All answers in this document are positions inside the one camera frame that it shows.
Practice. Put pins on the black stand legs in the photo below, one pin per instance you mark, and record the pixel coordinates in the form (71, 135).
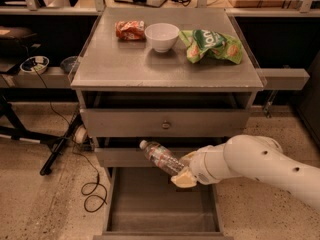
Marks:
(20, 132)

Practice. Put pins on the orange red snack bag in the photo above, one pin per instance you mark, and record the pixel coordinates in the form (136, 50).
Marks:
(130, 30)

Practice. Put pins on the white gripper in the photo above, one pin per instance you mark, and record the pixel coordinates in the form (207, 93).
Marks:
(199, 166)

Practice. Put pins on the grey metal drawer cabinet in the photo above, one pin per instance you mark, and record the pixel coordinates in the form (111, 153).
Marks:
(112, 65)

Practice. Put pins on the top grey drawer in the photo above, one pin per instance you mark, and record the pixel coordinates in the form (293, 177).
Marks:
(168, 114)

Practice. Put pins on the dark round dish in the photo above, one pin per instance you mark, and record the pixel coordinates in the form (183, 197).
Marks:
(69, 64)

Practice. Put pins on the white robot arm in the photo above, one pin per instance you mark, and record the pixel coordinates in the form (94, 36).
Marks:
(255, 157)

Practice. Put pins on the bottom grey open drawer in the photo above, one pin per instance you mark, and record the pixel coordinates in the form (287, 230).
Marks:
(143, 204)

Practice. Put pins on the middle grey drawer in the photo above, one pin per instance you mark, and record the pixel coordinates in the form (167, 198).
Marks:
(125, 151)

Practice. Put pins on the clear plastic water bottle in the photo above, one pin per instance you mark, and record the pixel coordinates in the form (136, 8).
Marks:
(161, 157)

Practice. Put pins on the white bowl with items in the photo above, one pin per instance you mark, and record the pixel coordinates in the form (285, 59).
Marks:
(35, 65)

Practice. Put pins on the green chip bag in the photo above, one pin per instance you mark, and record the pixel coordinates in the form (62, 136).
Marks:
(202, 43)

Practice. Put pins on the black bag on shelf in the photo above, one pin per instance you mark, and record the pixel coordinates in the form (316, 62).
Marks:
(16, 41)

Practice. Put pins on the white ceramic bowl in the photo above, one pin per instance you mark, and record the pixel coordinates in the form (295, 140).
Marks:
(161, 36)

